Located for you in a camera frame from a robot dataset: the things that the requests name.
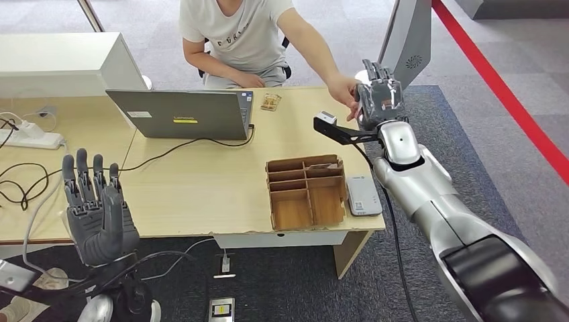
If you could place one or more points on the black camera bracket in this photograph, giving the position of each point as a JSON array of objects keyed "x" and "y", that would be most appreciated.
[{"x": 342, "y": 133}]

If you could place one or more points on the floor socket with plug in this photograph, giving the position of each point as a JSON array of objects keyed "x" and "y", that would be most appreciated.
[{"x": 225, "y": 265}]

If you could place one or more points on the white cabinet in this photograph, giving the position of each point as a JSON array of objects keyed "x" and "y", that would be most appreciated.
[{"x": 53, "y": 62}]

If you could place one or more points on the red barrier belt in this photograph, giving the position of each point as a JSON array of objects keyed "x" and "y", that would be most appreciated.
[{"x": 502, "y": 93}]

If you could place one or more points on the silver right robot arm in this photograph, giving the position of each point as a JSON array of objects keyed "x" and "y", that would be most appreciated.
[{"x": 413, "y": 186}]

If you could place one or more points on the white power strip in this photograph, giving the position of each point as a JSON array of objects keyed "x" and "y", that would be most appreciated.
[{"x": 40, "y": 140}]

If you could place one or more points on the grey platform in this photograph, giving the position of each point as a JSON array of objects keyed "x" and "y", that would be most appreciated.
[{"x": 511, "y": 9}]

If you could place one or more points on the person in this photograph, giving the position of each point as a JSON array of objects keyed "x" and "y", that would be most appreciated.
[{"x": 242, "y": 35}]

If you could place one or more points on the black chair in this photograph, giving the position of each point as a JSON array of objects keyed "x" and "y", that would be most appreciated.
[{"x": 286, "y": 71}]

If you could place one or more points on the white round stand base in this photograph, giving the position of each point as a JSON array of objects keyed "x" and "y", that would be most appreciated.
[
  {"x": 361, "y": 76},
  {"x": 147, "y": 82}
]

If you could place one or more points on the metal pole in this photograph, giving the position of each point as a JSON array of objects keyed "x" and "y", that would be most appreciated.
[{"x": 91, "y": 15}]

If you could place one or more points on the silver kiosk display stand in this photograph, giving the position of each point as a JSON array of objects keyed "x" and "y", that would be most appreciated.
[{"x": 406, "y": 35}]

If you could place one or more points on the person's left forearm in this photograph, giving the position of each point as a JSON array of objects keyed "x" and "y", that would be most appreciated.
[{"x": 318, "y": 58}]

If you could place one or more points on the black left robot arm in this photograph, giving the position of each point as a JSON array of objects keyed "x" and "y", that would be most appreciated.
[{"x": 124, "y": 297}]

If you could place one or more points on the wooden desk leg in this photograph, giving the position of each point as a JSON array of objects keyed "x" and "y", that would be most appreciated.
[{"x": 349, "y": 258}]

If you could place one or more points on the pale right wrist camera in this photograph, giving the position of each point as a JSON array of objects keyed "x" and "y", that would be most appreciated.
[{"x": 327, "y": 117}]

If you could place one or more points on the person's right forearm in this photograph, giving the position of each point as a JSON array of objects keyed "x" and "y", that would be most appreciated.
[{"x": 209, "y": 66}]

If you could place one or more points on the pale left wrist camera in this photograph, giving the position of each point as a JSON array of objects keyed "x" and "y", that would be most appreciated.
[{"x": 15, "y": 275}]

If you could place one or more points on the white card reader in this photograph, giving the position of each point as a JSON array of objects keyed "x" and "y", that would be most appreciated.
[{"x": 363, "y": 195}]

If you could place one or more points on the silver floor box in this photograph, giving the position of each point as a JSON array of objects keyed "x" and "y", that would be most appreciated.
[{"x": 221, "y": 310}]

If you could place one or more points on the person's right hand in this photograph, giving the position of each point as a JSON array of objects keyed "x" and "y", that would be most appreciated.
[{"x": 249, "y": 81}]

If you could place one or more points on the wooden organizer box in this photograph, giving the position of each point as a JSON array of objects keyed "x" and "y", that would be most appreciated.
[{"x": 306, "y": 204}]

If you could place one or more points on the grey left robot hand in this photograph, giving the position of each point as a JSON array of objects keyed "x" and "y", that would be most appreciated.
[{"x": 100, "y": 226}]

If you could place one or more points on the person's left hand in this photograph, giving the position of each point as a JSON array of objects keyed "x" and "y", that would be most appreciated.
[{"x": 342, "y": 91}]

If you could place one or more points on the grey laptop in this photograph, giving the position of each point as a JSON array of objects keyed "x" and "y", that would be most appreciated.
[{"x": 186, "y": 115}]

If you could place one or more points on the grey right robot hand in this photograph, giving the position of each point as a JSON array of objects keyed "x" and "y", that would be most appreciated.
[{"x": 382, "y": 102}]

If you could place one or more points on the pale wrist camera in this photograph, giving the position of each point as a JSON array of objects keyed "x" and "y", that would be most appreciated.
[
  {"x": 15, "y": 275},
  {"x": 327, "y": 117}
]

